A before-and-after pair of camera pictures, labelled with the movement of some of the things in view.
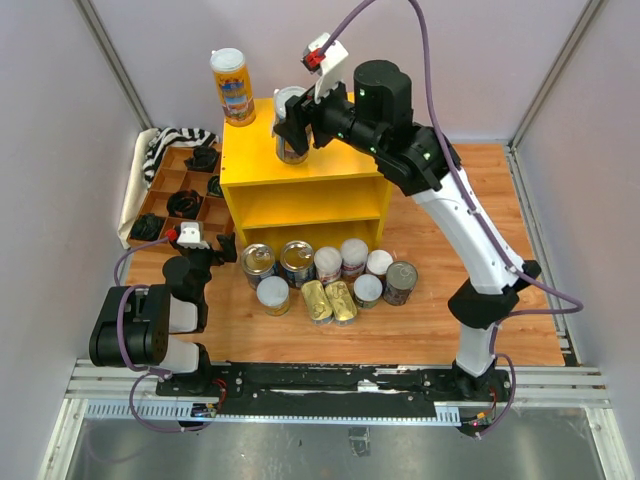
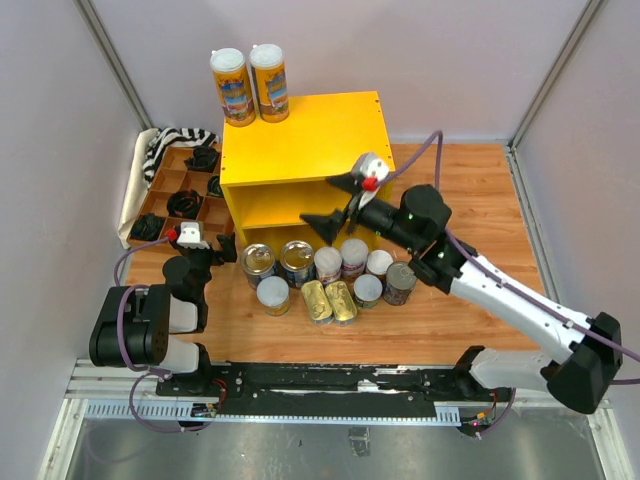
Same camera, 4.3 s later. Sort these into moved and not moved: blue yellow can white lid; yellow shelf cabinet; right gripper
Moved: right gripper; blue yellow can white lid
Not moved: yellow shelf cabinet
